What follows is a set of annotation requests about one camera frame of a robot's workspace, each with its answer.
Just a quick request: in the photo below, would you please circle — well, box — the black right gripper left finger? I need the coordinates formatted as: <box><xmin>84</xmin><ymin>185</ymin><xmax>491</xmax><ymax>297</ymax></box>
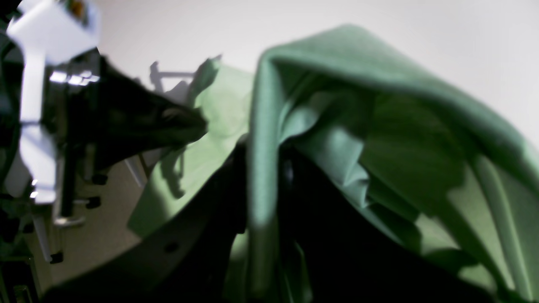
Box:
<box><xmin>42</xmin><ymin>141</ymin><xmax>246</xmax><ymax>303</ymax></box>

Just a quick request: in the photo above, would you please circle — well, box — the light green T-shirt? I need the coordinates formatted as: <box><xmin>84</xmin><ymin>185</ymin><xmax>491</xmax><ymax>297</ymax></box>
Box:
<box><xmin>128</xmin><ymin>25</ymin><xmax>538</xmax><ymax>303</ymax></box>

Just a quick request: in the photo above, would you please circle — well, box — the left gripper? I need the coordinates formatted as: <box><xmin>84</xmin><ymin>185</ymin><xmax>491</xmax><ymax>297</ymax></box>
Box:
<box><xmin>1</xmin><ymin>44</ymin><xmax>208</xmax><ymax>205</ymax></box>

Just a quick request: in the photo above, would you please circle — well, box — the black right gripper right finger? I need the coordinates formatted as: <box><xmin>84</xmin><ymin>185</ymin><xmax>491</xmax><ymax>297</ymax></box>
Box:
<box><xmin>278</xmin><ymin>147</ymin><xmax>494</xmax><ymax>303</ymax></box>

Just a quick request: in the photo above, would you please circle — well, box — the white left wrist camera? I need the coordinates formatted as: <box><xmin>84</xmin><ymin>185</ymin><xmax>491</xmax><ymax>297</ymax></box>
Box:
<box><xmin>6</xmin><ymin>0</ymin><xmax>101</xmax><ymax>65</ymax></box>

